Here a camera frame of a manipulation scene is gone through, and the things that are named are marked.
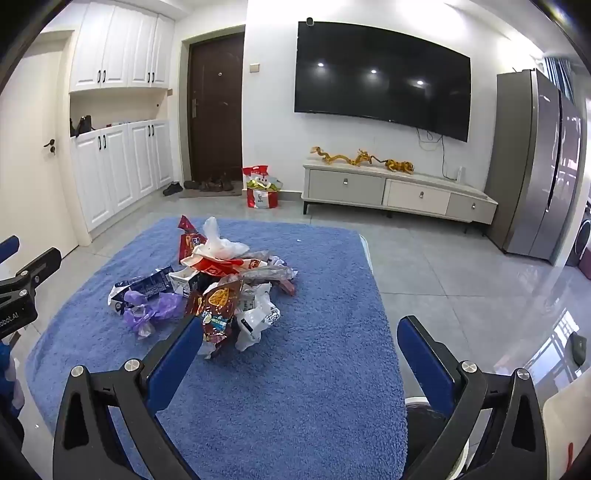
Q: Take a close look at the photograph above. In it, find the white translucent plastic bag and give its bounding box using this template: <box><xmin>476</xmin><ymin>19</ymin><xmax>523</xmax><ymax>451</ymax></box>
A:
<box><xmin>191</xmin><ymin>216</ymin><xmax>250</xmax><ymax>259</ymax></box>

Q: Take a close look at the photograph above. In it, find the white trash bin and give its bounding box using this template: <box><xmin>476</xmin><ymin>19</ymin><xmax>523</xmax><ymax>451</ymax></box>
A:
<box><xmin>405</xmin><ymin>394</ymin><xmax>472</xmax><ymax>480</ymax></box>

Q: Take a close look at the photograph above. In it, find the red dark snack wrapper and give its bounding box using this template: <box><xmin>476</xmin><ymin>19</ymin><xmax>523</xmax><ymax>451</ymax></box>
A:
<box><xmin>178</xmin><ymin>215</ymin><xmax>206</xmax><ymax>267</ymax></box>

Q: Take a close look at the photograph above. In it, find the clear crumpled plastic wrapper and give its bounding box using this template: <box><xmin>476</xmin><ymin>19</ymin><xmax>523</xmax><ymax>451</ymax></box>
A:
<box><xmin>240</xmin><ymin>249</ymin><xmax>299</xmax><ymax>283</ymax></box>

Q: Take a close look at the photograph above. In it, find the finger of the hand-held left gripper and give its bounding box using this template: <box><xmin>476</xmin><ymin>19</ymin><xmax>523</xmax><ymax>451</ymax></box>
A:
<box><xmin>0</xmin><ymin>248</ymin><xmax>62</xmax><ymax>297</ymax></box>
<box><xmin>0</xmin><ymin>235</ymin><xmax>20</xmax><ymax>265</ymax></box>

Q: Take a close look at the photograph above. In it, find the dark brown entrance door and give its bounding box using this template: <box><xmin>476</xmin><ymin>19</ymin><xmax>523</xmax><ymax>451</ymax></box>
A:
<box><xmin>188</xmin><ymin>33</ymin><xmax>245</xmax><ymax>184</ymax></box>

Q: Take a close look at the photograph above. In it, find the black wall television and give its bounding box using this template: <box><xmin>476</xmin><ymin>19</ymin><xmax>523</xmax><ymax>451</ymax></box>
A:
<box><xmin>294</xmin><ymin>20</ymin><xmax>472</xmax><ymax>143</ymax></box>

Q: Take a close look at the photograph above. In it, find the golden dragon figurine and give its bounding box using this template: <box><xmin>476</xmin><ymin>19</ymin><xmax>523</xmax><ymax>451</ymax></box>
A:
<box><xmin>310</xmin><ymin>146</ymin><xmax>384</xmax><ymax>168</ymax></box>

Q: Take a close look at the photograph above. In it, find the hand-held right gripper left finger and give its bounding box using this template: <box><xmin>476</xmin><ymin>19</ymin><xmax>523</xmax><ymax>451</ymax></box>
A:
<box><xmin>52</xmin><ymin>316</ymin><xmax>205</xmax><ymax>480</ymax></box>

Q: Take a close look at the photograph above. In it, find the red gold gift bag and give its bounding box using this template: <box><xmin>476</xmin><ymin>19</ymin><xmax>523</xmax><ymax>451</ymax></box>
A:
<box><xmin>246</xmin><ymin>178</ymin><xmax>284</xmax><ymax>209</ymax></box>

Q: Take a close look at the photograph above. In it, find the white base cabinet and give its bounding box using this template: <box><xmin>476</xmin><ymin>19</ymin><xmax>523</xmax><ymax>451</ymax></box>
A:
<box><xmin>70</xmin><ymin>119</ymin><xmax>175</xmax><ymax>239</ymax></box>

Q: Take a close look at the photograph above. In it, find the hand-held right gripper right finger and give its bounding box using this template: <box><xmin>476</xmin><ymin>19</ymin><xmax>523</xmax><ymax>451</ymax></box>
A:
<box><xmin>396</xmin><ymin>315</ymin><xmax>561</xmax><ymax>480</ymax></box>

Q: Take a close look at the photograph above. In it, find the purple plastic bag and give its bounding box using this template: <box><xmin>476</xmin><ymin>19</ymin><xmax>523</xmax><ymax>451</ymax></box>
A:
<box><xmin>122</xmin><ymin>291</ymin><xmax>186</xmax><ymax>340</ymax></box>

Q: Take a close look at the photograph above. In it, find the red white gift bag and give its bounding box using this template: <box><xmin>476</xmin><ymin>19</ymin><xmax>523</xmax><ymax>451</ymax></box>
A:
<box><xmin>242</xmin><ymin>164</ymin><xmax>271</xmax><ymax>190</ymax></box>

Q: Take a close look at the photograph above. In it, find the washing machine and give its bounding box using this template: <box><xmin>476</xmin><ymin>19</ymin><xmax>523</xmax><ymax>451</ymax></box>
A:
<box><xmin>566</xmin><ymin>198</ymin><xmax>591</xmax><ymax>269</ymax></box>

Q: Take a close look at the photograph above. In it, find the silver refrigerator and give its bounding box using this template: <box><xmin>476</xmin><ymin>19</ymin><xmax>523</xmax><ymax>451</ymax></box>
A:
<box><xmin>482</xmin><ymin>68</ymin><xmax>583</xmax><ymax>267</ymax></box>

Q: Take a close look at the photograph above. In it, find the blue white flattened carton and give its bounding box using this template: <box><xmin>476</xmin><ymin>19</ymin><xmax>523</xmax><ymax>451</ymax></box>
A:
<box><xmin>107</xmin><ymin>268</ymin><xmax>177</xmax><ymax>315</ymax></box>

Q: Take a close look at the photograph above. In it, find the beige sofa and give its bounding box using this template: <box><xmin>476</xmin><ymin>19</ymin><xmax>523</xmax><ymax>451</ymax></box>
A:
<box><xmin>541</xmin><ymin>360</ymin><xmax>591</xmax><ymax>480</ymax></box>

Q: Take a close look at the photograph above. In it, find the dark handbag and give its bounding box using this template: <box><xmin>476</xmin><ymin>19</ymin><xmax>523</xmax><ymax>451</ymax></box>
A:
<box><xmin>70</xmin><ymin>115</ymin><xmax>96</xmax><ymax>138</ymax></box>

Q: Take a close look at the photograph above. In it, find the brown gold snack wrapper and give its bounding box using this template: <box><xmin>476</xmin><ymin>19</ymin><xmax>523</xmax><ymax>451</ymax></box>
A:
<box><xmin>185</xmin><ymin>277</ymin><xmax>245</xmax><ymax>348</ymax></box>

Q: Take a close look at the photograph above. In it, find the white room door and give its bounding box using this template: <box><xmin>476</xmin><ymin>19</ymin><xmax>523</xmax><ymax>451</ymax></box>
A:
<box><xmin>0</xmin><ymin>44</ymin><xmax>80</xmax><ymax>280</ymax></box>

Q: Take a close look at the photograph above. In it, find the television cable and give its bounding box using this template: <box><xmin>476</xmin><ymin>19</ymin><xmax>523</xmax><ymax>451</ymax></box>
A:
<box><xmin>417</xmin><ymin>129</ymin><xmax>448</xmax><ymax>179</ymax></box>

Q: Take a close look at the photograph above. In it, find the blue fluffy blanket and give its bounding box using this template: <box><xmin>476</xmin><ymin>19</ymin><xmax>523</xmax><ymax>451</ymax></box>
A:
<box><xmin>25</xmin><ymin>217</ymin><xmax>408</xmax><ymax>480</ymax></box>

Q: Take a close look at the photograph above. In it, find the white printed plastic bag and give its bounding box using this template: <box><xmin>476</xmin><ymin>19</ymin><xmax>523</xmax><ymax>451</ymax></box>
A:
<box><xmin>233</xmin><ymin>284</ymin><xmax>281</xmax><ymax>353</ymax></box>

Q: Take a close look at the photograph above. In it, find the blue curtain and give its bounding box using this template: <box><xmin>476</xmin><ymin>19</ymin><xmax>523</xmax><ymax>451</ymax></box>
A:
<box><xmin>542</xmin><ymin>56</ymin><xmax>576</xmax><ymax>103</ymax></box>

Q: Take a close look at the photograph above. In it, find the grey white television cabinet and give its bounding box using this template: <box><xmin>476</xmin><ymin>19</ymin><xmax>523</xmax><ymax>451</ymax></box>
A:
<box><xmin>302</xmin><ymin>157</ymin><xmax>498</xmax><ymax>227</ymax></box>

